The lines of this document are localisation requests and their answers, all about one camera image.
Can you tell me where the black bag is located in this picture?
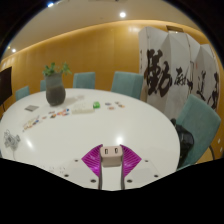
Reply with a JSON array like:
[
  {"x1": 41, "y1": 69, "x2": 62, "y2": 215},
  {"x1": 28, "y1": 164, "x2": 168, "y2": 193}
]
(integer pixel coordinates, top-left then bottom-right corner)
[{"x1": 170, "y1": 118, "x2": 195, "y2": 168}]

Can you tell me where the grey bundled power cable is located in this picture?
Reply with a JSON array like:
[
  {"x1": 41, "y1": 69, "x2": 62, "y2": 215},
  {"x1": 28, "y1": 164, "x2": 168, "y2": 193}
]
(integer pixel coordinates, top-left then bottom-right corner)
[{"x1": 3, "y1": 129, "x2": 22, "y2": 161}]

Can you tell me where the teal chairs group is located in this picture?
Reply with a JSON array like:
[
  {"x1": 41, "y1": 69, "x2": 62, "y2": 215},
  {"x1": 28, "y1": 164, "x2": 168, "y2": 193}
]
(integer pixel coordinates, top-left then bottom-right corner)
[{"x1": 14, "y1": 70, "x2": 223, "y2": 171}]

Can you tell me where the white calligraphy folding screen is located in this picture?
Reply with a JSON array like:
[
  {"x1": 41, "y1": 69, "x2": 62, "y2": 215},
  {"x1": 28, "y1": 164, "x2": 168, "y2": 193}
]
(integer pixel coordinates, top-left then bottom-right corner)
[{"x1": 138, "y1": 25, "x2": 222, "y2": 121}]

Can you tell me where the flat white box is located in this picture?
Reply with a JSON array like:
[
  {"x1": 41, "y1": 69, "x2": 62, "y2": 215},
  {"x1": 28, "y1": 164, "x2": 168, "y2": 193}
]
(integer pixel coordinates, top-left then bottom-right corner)
[{"x1": 71, "y1": 101, "x2": 95, "y2": 115}]

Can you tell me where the row of colourful stickers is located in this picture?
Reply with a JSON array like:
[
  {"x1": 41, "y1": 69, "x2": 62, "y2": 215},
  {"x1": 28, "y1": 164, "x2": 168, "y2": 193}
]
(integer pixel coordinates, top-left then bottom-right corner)
[{"x1": 21, "y1": 107, "x2": 71, "y2": 132}]

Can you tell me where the ceiling lights group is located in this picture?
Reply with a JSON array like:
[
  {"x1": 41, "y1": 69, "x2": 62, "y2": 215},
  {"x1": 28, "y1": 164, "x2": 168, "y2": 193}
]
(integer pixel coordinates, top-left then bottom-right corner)
[{"x1": 9, "y1": 1, "x2": 128, "y2": 54}]

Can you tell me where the potted plant in grey vase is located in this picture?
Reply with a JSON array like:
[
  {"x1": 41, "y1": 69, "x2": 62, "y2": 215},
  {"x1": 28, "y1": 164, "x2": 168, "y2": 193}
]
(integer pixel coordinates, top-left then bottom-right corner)
[{"x1": 42, "y1": 61, "x2": 73, "y2": 107}]

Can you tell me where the grey flat card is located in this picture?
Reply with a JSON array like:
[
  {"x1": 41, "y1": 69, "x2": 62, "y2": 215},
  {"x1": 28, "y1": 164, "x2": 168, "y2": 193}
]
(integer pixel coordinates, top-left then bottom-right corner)
[{"x1": 24, "y1": 104, "x2": 40, "y2": 112}]

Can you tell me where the small beige charger block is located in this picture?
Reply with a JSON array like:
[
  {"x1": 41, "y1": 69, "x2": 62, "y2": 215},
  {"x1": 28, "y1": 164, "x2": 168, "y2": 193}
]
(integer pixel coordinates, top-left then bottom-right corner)
[{"x1": 99, "y1": 144, "x2": 124, "y2": 168}]

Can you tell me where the black flat screen monitor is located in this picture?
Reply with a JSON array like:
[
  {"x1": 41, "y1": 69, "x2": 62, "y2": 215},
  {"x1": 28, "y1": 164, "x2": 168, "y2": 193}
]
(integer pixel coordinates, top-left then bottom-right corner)
[{"x1": 0, "y1": 65, "x2": 13, "y2": 108}]

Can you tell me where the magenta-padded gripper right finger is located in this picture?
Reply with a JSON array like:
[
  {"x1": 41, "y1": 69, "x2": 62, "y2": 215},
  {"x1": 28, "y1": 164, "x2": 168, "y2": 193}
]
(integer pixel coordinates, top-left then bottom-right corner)
[{"x1": 120, "y1": 144, "x2": 162, "y2": 191}]

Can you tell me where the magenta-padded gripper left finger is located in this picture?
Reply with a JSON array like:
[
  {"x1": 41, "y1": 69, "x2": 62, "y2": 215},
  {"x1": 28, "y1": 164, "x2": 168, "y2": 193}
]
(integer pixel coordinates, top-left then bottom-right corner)
[{"x1": 62, "y1": 143, "x2": 104, "y2": 191}]

